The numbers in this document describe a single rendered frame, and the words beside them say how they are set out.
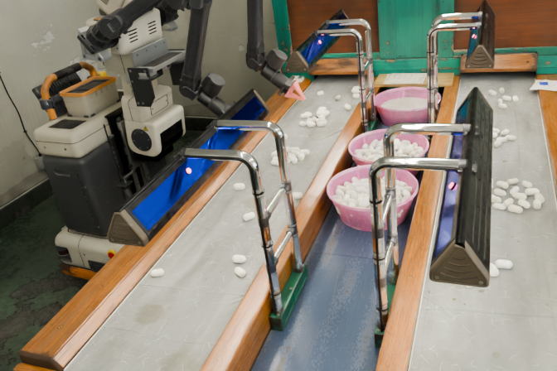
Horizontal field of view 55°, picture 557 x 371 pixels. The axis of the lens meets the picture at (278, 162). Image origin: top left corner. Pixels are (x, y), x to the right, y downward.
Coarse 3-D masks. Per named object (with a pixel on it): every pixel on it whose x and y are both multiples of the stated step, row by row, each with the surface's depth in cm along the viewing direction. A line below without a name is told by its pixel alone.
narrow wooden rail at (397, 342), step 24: (456, 96) 213; (432, 144) 176; (432, 192) 150; (432, 216) 139; (408, 240) 131; (408, 264) 123; (408, 288) 116; (408, 312) 109; (384, 336) 104; (408, 336) 104; (384, 360) 99; (408, 360) 100
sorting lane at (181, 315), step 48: (336, 96) 237; (288, 144) 197; (240, 192) 169; (192, 240) 148; (240, 240) 145; (144, 288) 132; (192, 288) 129; (240, 288) 127; (96, 336) 119; (144, 336) 117; (192, 336) 115
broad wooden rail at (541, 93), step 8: (544, 96) 200; (552, 96) 199; (544, 104) 193; (552, 104) 192; (544, 112) 188; (552, 112) 187; (544, 120) 183; (552, 120) 181; (544, 128) 182; (552, 128) 175; (552, 136) 171; (552, 144) 166; (552, 152) 161; (552, 160) 157; (552, 168) 154
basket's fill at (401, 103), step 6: (390, 102) 224; (396, 102) 224; (402, 102) 221; (408, 102) 220; (414, 102) 219; (420, 102) 220; (426, 102) 218; (390, 108) 218; (396, 108) 218; (402, 108) 214; (408, 108) 215; (414, 108) 213
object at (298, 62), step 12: (336, 12) 217; (324, 24) 200; (312, 36) 187; (324, 36) 195; (336, 36) 203; (300, 48) 175; (312, 48) 182; (324, 48) 189; (288, 60) 174; (300, 60) 172; (312, 60) 178
